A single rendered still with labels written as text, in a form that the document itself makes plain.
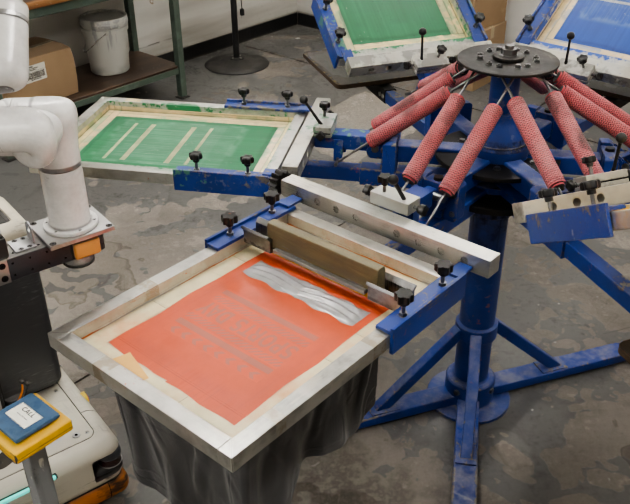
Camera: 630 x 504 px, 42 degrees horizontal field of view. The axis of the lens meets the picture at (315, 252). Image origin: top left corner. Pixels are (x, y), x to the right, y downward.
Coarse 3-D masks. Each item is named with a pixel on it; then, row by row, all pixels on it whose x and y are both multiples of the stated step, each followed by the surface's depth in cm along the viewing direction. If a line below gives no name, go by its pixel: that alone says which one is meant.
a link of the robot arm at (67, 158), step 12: (48, 96) 178; (36, 108) 175; (48, 108) 175; (60, 108) 176; (72, 108) 178; (60, 120) 176; (72, 120) 178; (72, 132) 179; (60, 144) 178; (72, 144) 181; (60, 156) 180; (72, 156) 182; (48, 168) 181; (60, 168) 181; (72, 168) 183
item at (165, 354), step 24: (288, 264) 212; (216, 288) 203; (240, 288) 203; (264, 288) 203; (168, 312) 194; (120, 336) 186; (144, 336) 186; (168, 336) 186; (144, 360) 179; (168, 360) 179; (192, 360) 179
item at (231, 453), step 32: (288, 224) 230; (320, 224) 223; (192, 256) 209; (224, 256) 214; (384, 256) 210; (160, 288) 199; (96, 320) 187; (64, 352) 180; (96, 352) 176; (352, 352) 175; (128, 384) 167; (320, 384) 167; (160, 416) 161; (192, 416) 159; (288, 416) 159; (224, 448) 151; (256, 448) 155
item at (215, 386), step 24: (336, 288) 203; (288, 312) 194; (312, 312) 194; (336, 336) 186; (216, 360) 179; (288, 360) 179; (312, 360) 179; (192, 384) 172; (216, 384) 172; (240, 384) 172; (264, 384) 172; (216, 408) 166; (240, 408) 166
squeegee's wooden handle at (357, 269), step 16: (272, 224) 209; (272, 240) 211; (288, 240) 207; (304, 240) 203; (320, 240) 202; (304, 256) 206; (320, 256) 201; (336, 256) 198; (352, 256) 195; (336, 272) 200; (352, 272) 196; (368, 272) 192; (384, 272) 193; (384, 288) 195
